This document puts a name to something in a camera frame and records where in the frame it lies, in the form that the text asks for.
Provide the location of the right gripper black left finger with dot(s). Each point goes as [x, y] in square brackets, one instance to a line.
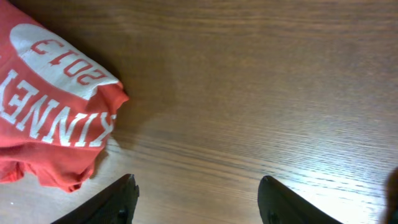
[115, 204]

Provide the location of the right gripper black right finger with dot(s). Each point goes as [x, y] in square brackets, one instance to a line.
[280, 205]

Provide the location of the red printed t-shirt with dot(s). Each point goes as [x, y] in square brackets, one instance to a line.
[58, 107]

